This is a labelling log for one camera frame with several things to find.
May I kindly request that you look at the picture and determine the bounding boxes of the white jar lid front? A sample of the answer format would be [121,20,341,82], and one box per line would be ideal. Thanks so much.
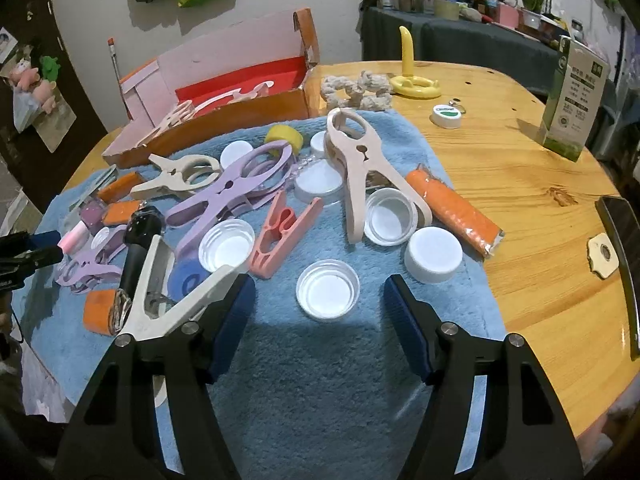
[296,259,360,322]

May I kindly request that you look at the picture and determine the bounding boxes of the pink cylinder bottle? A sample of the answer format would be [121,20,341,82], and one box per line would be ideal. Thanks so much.
[58,220,91,255]

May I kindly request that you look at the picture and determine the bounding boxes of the small purple clamp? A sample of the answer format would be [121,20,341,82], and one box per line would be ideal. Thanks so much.
[54,224,126,294]

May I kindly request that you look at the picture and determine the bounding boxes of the purple nail polish bottle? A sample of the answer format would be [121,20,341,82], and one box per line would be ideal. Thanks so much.
[79,198,106,235]

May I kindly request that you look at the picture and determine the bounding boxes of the orange wrapped packet front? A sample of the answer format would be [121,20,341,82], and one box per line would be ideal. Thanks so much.
[82,289,131,336]

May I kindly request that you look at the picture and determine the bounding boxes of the orange packet middle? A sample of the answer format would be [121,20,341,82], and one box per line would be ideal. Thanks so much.
[102,200,142,226]

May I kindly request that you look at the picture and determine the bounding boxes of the orange packet back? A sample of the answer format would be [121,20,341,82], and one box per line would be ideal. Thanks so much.
[96,171,144,204]

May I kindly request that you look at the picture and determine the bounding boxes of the black shower head brush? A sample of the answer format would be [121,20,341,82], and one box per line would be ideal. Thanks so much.
[118,205,165,299]

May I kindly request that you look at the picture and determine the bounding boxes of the white clamp front left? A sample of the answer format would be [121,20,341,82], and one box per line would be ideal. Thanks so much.
[122,235,253,378]

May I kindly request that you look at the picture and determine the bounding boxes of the blue round tape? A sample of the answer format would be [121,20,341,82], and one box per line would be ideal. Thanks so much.
[167,258,209,302]

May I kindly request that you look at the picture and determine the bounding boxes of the cream clamp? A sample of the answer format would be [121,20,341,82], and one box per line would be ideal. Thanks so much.
[130,154,222,200]

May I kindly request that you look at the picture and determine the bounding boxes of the pink plush toys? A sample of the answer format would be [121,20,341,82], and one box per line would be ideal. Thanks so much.
[9,58,56,115]

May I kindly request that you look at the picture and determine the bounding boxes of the beige wooden tag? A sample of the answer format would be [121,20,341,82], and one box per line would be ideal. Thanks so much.
[587,233,620,280]

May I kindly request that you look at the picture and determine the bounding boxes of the white cap closed right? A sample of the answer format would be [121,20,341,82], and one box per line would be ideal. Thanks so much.
[405,226,463,284]

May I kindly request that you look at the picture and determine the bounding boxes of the white lid near purple clamp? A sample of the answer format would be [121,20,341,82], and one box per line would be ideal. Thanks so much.
[198,219,255,273]

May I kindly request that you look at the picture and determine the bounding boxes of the orange wrapped roll right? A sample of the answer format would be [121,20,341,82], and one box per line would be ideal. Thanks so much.
[406,165,504,258]

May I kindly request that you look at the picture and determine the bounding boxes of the broom stick orange tip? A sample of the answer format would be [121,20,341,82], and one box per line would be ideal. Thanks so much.
[107,37,131,119]

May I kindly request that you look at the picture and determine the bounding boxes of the white cap back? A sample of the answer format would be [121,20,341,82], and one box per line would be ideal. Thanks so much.
[219,140,254,170]

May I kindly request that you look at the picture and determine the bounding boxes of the large purple clamp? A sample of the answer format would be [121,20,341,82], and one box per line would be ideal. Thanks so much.
[165,140,296,260]

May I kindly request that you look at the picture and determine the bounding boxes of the white lid under pink clamp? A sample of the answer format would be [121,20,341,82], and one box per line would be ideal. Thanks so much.
[363,188,418,247]

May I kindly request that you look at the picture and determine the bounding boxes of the salmon clothes peg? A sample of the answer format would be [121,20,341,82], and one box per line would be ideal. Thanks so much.
[248,191,323,280]

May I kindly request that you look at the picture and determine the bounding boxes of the cardboard box red bottom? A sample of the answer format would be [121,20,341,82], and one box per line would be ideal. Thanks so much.
[102,8,320,168]

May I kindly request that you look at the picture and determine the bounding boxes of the blue fleece towel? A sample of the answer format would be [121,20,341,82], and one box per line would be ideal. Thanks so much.
[12,112,506,479]

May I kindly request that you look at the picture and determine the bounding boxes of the clear round lid container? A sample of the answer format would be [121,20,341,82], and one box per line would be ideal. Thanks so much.
[294,159,344,206]

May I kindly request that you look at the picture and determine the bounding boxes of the large pink-beige clamp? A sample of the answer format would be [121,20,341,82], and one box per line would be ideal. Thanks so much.
[326,108,433,244]

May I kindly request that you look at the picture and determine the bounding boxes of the green white carton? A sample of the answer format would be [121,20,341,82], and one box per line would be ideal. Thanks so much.
[538,36,610,162]

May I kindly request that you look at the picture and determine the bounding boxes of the dark covered side table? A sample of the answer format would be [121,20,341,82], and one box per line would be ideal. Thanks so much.
[360,8,559,99]

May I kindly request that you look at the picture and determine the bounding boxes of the white rope knot toy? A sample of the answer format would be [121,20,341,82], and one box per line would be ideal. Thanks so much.
[320,70,392,112]

